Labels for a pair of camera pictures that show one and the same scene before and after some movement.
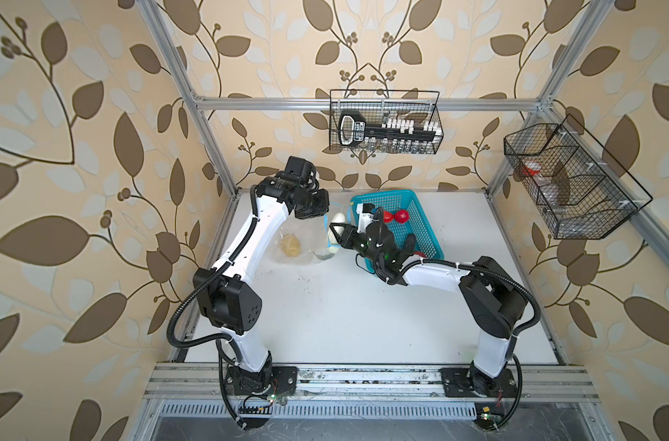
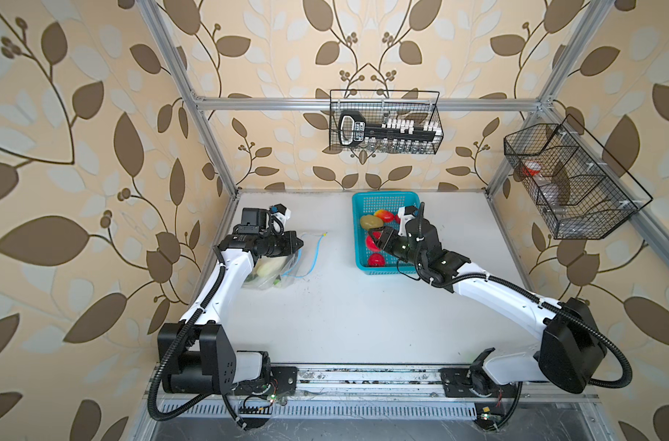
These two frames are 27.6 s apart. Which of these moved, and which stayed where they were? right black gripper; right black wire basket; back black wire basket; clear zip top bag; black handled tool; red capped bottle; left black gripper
Moved: right black gripper; clear zip top bag; left black gripper
Stayed: right black wire basket; black handled tool; red capped bottle; back black wire basket
